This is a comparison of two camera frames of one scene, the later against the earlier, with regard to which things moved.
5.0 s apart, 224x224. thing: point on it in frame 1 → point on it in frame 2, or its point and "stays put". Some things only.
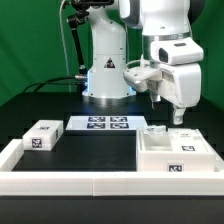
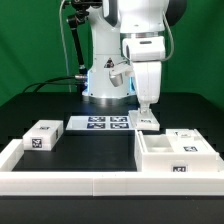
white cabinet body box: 173,150 stays put
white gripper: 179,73 → 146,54
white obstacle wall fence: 103,183 stays put
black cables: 50,82 stays put
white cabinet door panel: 188,141 stays put
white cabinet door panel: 155,129 → 144,121
